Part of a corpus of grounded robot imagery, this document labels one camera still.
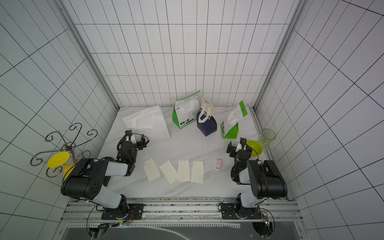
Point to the green white bag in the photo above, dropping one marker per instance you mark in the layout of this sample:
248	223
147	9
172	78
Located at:
230	125
185	110

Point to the black wire scroll stand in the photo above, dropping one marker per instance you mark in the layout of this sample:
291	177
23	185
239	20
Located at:
77	151

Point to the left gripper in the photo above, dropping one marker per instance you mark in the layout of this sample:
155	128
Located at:
139	143

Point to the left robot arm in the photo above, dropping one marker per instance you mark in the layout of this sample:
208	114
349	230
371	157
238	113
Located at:
86	180

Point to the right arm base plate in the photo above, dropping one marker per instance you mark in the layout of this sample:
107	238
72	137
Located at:
238	212

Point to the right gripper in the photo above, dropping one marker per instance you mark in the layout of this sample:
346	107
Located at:
238	148

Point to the navy blue beige bag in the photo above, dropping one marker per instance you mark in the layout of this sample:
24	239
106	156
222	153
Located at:
205	118

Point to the clear green plastic cup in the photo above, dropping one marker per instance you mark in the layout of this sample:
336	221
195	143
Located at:
266	137

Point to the aluminium mounting rail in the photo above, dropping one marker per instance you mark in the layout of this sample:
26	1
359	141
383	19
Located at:
204	210

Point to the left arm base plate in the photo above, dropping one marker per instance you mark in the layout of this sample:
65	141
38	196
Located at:
127	212

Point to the lime green bowl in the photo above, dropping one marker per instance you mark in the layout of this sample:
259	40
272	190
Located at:
256	148

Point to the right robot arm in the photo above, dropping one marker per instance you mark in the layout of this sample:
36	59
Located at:
263	177

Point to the yellow plastic goblet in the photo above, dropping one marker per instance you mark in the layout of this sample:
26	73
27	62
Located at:
59	160

